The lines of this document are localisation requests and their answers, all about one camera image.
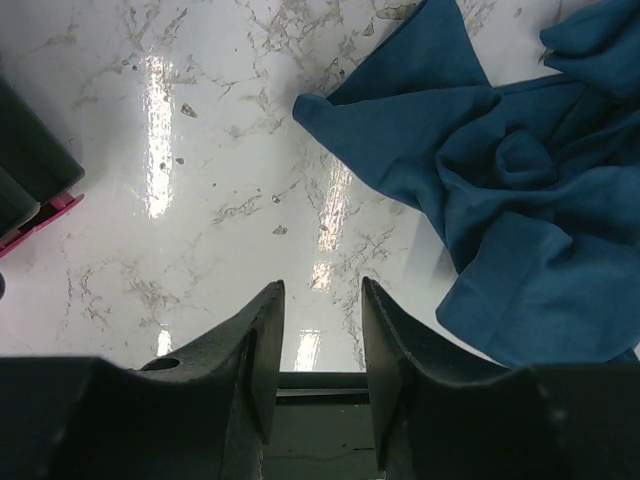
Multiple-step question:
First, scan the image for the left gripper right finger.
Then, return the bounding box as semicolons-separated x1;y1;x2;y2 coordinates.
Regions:
362;279;639;479

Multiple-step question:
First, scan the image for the blue t shirt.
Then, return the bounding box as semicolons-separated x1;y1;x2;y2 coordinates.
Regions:
292;1;639;367

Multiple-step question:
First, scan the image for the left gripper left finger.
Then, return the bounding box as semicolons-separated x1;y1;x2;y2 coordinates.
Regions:
1;281;285;479

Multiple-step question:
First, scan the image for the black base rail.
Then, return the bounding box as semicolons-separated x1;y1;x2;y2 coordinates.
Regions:
261;372;384;480

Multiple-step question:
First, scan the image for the black pink drawer organizer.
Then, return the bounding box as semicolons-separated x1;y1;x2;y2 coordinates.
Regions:
1;81;85;256

